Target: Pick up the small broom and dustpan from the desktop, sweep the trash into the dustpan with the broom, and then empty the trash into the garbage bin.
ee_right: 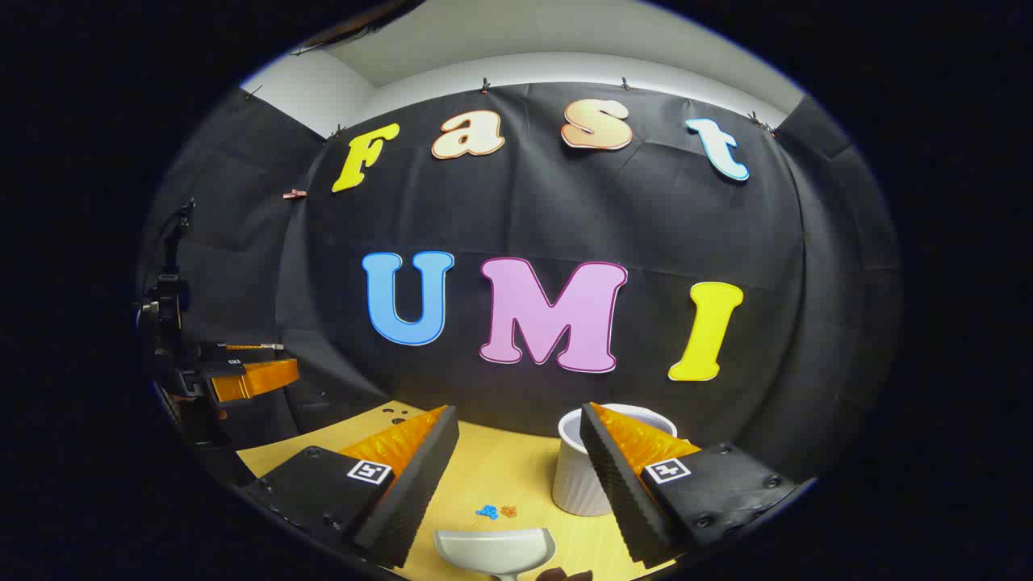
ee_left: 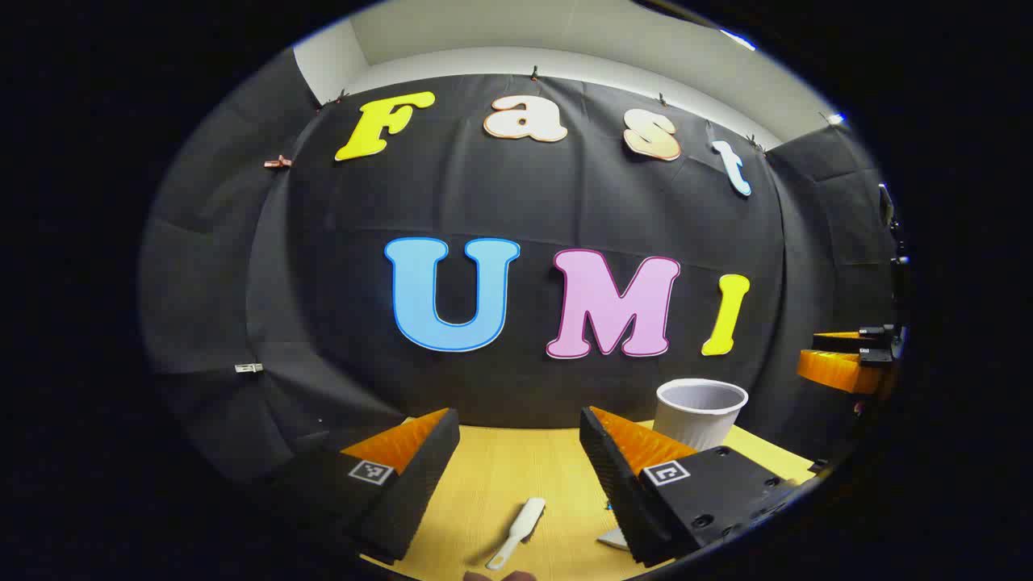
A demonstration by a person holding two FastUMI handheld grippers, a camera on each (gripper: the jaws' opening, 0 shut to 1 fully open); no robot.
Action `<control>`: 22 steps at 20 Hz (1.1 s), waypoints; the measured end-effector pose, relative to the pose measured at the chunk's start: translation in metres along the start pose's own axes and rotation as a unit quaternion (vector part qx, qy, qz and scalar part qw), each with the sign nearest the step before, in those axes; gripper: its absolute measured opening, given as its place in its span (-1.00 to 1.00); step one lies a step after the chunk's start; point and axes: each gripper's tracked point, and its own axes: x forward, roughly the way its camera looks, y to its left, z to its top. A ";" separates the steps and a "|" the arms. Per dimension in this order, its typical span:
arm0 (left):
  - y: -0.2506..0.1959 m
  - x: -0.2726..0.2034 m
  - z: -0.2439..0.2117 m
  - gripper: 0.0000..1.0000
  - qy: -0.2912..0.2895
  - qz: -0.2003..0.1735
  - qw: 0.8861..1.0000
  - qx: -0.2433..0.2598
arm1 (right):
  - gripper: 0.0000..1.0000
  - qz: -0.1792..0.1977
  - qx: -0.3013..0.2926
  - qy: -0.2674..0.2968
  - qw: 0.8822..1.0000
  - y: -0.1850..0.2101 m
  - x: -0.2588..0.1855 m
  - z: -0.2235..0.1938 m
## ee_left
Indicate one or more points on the black backdrop cloth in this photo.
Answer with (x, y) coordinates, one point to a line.
(565, 202)

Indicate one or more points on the white ribbed garbage bin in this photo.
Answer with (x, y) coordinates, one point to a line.
(694, 424)

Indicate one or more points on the white cloth clip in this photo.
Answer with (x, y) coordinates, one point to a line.
(248, 368)

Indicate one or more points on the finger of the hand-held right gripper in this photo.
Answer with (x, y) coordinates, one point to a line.
(839, 369)
(847, 336)

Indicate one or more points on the red cloth clip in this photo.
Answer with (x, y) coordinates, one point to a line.
(277, 162)

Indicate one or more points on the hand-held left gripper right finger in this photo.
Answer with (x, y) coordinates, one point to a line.
(613, 476)

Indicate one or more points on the small white broom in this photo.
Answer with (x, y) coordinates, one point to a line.
(529, 516)

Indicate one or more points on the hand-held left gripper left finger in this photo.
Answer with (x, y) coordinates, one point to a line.
(420, 476)

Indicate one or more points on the wooden desktop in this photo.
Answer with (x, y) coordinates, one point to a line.
(516, 468)

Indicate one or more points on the ceiling light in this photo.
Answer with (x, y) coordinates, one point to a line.
(738, 39)

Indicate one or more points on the white dustpan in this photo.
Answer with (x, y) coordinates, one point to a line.
(615, 539)

